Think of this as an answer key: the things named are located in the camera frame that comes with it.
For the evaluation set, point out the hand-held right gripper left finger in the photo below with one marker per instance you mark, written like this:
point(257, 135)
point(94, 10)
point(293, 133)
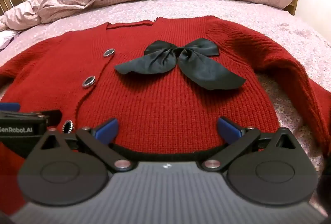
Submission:
point(107, 128)

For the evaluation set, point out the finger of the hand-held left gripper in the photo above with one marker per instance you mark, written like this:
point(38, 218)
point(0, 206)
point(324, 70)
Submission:
point(53, 115)
point(9, 107)

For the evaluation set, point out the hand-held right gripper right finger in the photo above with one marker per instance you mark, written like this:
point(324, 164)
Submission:
point(227, 129)

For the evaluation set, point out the red knit cardigan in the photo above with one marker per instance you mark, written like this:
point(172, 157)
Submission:
point(155, 102)

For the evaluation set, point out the purple patterned pillow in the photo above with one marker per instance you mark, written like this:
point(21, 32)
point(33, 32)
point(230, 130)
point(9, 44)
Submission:
point(6, 41)

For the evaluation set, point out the black satin bow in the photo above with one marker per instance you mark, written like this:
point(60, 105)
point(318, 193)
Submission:
point(201, 68)

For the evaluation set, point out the pink floral bed sheet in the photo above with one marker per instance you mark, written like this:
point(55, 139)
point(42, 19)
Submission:
point(297, 32)

